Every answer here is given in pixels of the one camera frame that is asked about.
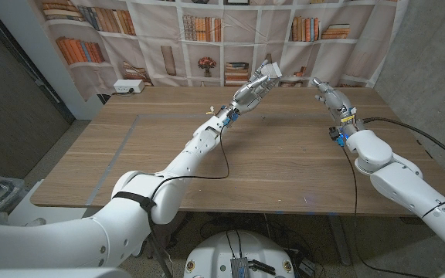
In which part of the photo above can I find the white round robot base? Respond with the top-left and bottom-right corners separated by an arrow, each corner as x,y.
183,230 -> 296,278

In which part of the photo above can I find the dark cloth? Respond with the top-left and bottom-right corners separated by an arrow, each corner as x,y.
131,211 -> 192,260

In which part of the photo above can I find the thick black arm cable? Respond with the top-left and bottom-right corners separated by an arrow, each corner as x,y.
144,208 -> 174,278
362,117 -> 445,169

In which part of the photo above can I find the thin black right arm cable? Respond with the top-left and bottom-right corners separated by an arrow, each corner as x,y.
338,144 -> 430,278

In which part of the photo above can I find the grey table leg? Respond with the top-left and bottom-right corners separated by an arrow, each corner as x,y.
327,215 -> 353,266

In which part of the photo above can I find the white power outlet box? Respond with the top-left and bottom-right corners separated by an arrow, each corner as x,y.
113,79 -> 145,94

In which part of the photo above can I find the printed bookshelf backdrop cloth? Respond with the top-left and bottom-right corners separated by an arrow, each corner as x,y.
32,0 -> 411,102

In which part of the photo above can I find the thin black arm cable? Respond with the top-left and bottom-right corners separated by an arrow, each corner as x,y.
338,144 -> 430,278
151,123 -> 231,194

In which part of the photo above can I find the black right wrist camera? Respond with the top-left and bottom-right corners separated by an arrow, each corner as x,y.
328,126 -> 347,147

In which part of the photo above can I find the black arm strap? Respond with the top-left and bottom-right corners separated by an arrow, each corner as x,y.
112,191 -> 156,213

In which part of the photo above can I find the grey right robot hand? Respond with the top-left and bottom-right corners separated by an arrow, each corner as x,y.
311,76 -> 358,125

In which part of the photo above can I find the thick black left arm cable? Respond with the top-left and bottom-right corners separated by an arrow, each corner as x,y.
144,208 -> 174,278

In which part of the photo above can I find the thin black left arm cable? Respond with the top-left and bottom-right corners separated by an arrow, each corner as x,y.
151,123 -> 231,194

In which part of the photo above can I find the black connector bar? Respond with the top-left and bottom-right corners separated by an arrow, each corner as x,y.
248,259 -> 277,276

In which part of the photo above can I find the grey electronics module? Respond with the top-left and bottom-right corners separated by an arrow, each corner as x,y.
229,257 -> 250,278

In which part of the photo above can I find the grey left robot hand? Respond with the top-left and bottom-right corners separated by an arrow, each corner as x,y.
229,59 -> 284,116

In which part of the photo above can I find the clear bag with black items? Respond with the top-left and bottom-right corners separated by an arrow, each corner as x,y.
0,176 -> 29,212

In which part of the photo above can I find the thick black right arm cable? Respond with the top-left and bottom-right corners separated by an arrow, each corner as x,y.
362,117 -> 445,169

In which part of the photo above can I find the small grey floor device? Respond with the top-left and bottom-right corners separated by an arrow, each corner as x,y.
298,257 -> 317,277

